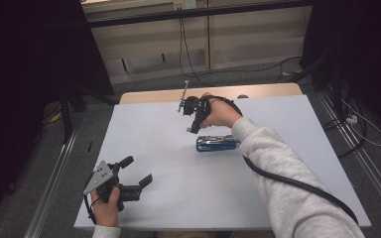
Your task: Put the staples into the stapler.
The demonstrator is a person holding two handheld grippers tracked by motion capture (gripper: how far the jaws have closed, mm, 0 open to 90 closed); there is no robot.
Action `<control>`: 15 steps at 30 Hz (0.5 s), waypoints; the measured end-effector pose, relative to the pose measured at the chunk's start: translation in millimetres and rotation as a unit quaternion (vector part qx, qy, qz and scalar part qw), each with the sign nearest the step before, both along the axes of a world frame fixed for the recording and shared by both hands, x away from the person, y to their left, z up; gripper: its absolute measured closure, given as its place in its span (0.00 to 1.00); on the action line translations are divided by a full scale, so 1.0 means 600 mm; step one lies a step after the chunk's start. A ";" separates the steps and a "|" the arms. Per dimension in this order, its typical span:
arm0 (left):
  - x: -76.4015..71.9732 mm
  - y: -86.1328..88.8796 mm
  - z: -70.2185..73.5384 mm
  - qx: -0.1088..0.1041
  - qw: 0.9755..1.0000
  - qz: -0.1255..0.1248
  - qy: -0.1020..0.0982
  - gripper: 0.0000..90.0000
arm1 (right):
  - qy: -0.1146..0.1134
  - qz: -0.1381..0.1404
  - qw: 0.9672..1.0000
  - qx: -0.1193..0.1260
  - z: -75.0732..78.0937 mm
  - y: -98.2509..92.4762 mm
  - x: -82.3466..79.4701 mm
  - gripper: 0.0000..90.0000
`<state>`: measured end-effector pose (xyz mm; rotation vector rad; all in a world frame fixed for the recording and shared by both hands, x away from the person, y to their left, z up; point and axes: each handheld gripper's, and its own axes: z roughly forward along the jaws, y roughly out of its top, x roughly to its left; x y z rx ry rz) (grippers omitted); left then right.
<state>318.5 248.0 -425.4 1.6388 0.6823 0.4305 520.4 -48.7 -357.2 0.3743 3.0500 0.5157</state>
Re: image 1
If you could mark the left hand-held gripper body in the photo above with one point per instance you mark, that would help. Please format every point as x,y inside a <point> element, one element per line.
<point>100,177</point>

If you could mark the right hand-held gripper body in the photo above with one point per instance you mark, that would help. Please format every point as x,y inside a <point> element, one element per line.
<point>193,105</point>

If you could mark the person's right hand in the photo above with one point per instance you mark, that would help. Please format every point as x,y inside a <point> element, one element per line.
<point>223,114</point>

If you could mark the person's left hand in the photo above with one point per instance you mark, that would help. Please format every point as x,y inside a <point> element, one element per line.
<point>107,213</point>

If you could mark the white table board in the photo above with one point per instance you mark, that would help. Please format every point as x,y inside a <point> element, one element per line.
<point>185,198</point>

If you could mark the small dark object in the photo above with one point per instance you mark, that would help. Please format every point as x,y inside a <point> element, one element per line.
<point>243,96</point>

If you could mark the wooden table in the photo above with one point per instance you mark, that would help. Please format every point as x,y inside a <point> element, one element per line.
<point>261,90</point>

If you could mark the black metal stand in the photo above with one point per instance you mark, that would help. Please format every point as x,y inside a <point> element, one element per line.
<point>66,112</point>

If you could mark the light wooden cabinet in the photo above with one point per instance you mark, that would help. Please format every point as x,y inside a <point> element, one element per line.
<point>244,39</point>

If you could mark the black metal bar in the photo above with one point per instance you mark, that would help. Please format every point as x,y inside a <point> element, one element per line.
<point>178,15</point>

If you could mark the dark curtain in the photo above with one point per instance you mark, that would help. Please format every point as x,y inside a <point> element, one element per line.
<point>20,82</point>
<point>370,49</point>

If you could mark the white power strip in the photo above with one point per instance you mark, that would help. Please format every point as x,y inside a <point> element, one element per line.
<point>352,119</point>

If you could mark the aluminium floor rail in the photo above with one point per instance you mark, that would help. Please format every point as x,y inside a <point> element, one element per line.
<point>360,155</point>
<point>51,185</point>

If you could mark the white wall socket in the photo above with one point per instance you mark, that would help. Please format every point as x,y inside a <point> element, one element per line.
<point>184,4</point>

